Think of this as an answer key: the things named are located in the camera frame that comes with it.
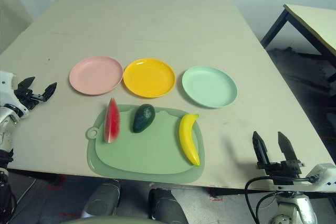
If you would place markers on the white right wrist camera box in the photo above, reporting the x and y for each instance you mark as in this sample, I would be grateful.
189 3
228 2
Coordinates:
324 175

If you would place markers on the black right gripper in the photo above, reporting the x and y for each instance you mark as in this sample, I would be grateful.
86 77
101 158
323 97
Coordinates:
281 171

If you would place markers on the toy watermelon slice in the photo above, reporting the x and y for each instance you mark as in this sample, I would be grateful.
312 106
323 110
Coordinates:
113 124

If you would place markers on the pink plate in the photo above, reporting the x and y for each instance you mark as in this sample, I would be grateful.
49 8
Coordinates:
94 75

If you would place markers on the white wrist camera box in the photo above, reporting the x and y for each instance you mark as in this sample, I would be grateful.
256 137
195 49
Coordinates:
5 85
324 175

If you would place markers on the toy dark green avocado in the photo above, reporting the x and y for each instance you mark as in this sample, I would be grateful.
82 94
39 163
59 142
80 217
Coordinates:
143 119

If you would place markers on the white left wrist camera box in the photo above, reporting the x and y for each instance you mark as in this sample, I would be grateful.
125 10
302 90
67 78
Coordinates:
5 85

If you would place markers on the mint green plate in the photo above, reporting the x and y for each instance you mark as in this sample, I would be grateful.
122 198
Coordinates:
208 87

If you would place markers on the green cutting board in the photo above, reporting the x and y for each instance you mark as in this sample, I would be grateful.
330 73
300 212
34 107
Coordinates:
147 150

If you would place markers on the grey-green robot torso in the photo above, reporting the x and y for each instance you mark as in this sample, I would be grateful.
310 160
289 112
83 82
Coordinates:
105 221

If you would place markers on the yellow plate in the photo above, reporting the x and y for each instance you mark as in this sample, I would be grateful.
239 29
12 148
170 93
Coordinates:
148 78

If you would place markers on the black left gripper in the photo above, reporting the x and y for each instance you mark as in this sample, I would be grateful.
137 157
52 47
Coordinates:
29 98

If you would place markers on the grey right robot leg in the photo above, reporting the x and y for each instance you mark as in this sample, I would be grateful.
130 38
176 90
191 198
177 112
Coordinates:
165 205

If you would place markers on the side table with black legs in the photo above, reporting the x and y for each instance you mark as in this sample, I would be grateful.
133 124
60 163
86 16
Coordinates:
315 22

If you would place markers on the toy yellow banana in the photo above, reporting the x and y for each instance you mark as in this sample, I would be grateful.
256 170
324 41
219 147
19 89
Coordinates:
186 140

